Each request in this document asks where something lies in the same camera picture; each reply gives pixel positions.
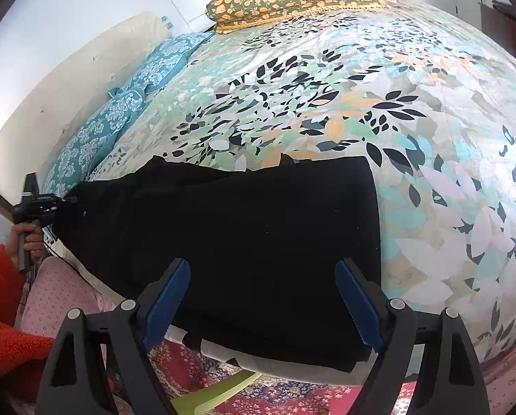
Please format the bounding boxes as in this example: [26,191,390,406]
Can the black pants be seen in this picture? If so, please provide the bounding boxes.
[51,156,382,372]

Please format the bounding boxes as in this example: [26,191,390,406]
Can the left hand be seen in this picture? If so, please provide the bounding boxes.
[4,223,48,268]

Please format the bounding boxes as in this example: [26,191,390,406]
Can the orange fuzzy left sleeve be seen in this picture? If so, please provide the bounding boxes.
[0,245,53,401]

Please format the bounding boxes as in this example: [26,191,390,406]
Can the teal floral pillow near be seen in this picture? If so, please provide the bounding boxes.
[43,87,145,197]

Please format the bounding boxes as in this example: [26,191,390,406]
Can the teal floral pillow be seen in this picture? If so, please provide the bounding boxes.
[43,87,145,197]
[109,31,214,98]

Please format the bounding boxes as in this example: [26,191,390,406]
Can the red patterned rug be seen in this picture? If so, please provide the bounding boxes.
[149,340,361,414]

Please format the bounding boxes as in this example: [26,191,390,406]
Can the green plastic object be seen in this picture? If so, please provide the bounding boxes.
[170,369,262,415]

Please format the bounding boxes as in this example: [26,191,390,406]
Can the cream padded headboard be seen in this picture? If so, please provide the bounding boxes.
[0,11,171,205]

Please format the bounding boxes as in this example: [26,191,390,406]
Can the teal floral pillow far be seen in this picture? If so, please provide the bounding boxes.
[109,31,214,98]

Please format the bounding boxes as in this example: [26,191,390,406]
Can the floral leaf bedspread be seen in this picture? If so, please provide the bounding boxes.
[91,0,516,361]

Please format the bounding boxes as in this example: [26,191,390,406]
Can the dark red suitcase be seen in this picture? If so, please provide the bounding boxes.
[480,0,516,58]

